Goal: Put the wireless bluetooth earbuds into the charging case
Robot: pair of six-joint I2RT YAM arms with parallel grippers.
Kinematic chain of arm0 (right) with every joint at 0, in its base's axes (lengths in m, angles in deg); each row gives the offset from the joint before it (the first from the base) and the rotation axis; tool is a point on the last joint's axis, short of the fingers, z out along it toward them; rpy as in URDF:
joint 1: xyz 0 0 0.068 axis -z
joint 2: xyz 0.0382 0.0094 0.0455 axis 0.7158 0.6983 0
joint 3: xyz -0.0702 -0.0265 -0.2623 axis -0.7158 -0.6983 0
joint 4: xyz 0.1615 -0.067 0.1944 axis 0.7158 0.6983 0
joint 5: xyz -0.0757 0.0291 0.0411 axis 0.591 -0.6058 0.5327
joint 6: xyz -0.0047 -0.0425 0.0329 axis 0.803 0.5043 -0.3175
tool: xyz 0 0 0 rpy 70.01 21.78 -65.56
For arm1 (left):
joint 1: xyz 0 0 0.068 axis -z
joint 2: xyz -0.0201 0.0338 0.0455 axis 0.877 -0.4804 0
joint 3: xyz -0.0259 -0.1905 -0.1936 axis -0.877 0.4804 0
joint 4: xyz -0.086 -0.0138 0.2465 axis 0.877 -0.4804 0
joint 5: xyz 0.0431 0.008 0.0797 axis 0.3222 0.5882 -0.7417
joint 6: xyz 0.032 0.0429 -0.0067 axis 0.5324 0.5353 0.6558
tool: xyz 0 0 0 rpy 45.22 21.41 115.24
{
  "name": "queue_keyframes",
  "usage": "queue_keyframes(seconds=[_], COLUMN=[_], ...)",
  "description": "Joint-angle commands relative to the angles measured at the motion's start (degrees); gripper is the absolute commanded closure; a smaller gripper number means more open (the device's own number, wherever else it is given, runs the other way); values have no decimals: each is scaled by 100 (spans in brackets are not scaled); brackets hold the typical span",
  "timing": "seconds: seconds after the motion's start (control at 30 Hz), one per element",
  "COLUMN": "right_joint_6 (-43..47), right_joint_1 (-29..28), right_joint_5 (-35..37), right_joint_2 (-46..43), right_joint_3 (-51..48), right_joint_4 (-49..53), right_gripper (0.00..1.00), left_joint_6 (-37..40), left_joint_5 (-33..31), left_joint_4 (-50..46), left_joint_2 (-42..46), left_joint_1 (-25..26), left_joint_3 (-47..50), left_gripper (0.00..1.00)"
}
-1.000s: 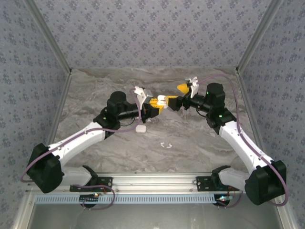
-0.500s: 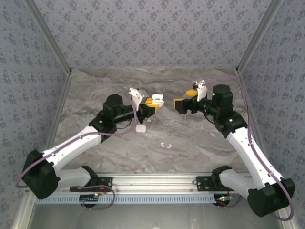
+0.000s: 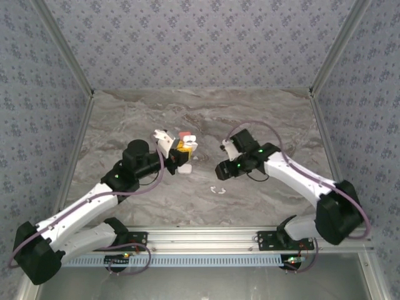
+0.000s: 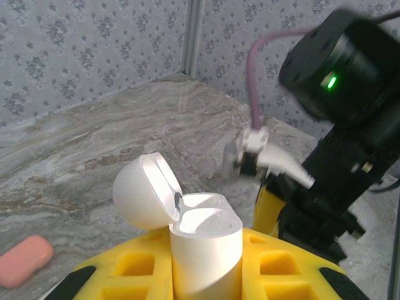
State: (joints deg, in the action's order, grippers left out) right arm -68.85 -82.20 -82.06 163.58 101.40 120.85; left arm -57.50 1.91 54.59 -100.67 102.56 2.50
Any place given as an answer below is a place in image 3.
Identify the white charging case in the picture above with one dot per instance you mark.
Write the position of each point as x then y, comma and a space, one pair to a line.
191, 144
185, 169

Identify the pink charging case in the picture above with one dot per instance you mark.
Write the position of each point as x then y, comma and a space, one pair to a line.
184, 134

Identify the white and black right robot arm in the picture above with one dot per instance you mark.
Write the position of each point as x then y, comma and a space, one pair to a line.
300, 178

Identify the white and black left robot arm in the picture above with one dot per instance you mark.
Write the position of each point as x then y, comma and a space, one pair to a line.
78, 209

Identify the black controller board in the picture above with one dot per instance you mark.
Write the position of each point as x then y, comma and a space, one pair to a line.
115, 261
292, 264

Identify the aluminium table side rail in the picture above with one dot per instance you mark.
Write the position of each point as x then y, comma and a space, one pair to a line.
78, 140
325, 134

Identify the aluminium corner post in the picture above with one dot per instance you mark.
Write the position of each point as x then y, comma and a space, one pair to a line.
65, 47
338, 47

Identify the grey metal base plate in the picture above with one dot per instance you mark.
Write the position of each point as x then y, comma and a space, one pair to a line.
200, 284

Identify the aluminium frame bar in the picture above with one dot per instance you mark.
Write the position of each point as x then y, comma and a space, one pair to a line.
26, 290
376, 284

